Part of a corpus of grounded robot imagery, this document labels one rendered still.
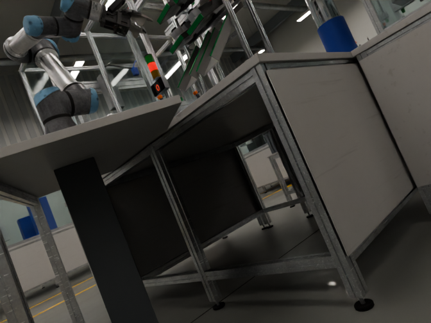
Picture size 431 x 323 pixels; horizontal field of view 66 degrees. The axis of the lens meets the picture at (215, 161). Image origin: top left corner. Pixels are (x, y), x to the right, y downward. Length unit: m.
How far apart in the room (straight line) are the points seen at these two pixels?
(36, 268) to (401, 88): 5.89
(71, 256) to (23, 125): 4.77
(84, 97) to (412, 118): 1.44
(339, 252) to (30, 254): 5.77
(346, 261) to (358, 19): 11.87
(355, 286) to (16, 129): 9.67
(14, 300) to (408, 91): 1.62
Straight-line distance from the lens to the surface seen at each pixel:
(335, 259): 1.15
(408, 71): 1.68
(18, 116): 10.36
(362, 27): 12.69
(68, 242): 6.58
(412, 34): 1.68
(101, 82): 2.95
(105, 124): 1.11
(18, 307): 1.12
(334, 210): 1.12
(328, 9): 2.12
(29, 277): 6.46
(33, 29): 1.54
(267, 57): 1.15
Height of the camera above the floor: 0.52
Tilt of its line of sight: 4 degrees up
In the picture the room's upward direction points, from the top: 23 degrees counter-clockwise
